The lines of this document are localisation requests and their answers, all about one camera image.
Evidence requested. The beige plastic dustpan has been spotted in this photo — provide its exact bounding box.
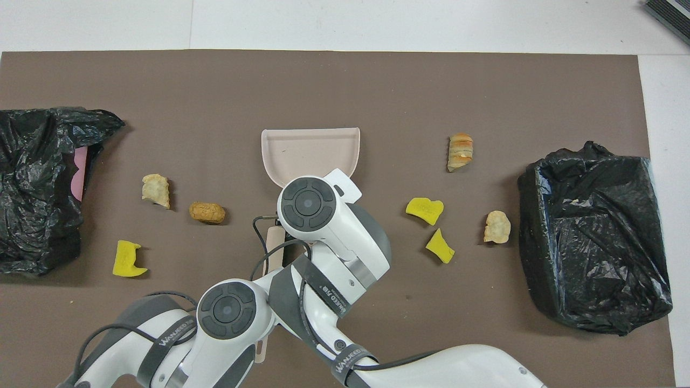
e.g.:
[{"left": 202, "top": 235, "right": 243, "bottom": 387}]
[{"left": 261, "top": 127, "right": 361, "bottom": 190}]

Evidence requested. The large yellow sponge piece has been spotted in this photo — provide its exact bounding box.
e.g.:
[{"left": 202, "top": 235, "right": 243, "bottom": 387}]
[{"left": 405, "top": 197, "right": 444, "bottom": 226}]

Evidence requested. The beige hand brush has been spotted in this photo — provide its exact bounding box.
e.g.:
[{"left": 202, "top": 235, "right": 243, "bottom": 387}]
[{"left": 255, "top": 226, "right": 285, "bottom": 365}]

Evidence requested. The small yellow sponge piece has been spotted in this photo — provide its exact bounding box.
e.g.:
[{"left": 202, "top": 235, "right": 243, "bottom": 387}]
[{"left": 426, "top": 228, "right": 455, "bottom": 264}]

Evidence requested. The striped croissant toy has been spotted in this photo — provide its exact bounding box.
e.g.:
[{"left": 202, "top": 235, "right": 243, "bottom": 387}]
[{"left": 447, "top": 133, "right": 474, "bottom": 173}]

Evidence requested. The brown bread roll toy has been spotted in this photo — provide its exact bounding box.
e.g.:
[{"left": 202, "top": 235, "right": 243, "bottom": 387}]
[{"left": 189, "top": 202, "right": 226, "bottom": 225}]

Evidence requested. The pale dumpling toy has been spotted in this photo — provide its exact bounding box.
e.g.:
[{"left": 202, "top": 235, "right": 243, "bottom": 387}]
[{"left": 484, "top": 211, "right": 512, "bottom": 244}]

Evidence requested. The ridged pastry piece toy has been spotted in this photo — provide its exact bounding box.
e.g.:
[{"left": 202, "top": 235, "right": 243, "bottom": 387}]
[{"left": 142, "top": 174, "right": 171, "bottom": 210}]

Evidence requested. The notched yellow sponge piece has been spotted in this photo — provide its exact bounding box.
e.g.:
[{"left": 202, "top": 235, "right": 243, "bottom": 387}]
[{"left": 112, "top": 240, "right": 148, "bottom": 278}]

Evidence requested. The black bag lined bin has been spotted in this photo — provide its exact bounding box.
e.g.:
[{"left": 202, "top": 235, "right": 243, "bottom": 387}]
[{"left": 517, "top": 141, "right": 674, "bottom": 336}]

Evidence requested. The black bag over pink bin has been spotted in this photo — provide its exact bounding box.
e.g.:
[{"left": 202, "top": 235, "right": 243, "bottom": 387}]
[{"left": 0, "top": 107, "right": 126, "bottom": 277}]

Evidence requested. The brown table mat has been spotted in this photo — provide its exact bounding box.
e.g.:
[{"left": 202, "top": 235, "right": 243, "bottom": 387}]
[{"left": 0, "top": 50, "right": 676, "bottom": 388}]

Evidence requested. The grey ribbed device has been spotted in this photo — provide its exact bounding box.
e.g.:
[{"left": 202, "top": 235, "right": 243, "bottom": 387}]
[{"left": 643, "top": 0, "right": 690, "bottom": 46}]

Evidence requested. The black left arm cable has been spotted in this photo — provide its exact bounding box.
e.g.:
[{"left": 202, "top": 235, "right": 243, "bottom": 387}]
[{"left": 73, "top": 291, "right": 199, "bottom": 388}]

